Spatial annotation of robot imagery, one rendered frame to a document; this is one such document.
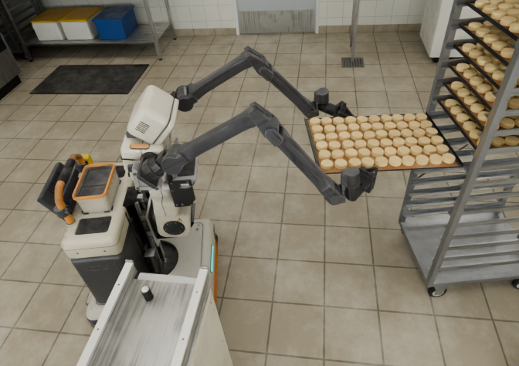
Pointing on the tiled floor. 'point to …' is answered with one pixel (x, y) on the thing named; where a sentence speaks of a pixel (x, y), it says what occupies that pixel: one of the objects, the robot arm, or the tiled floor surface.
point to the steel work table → (145, 31)
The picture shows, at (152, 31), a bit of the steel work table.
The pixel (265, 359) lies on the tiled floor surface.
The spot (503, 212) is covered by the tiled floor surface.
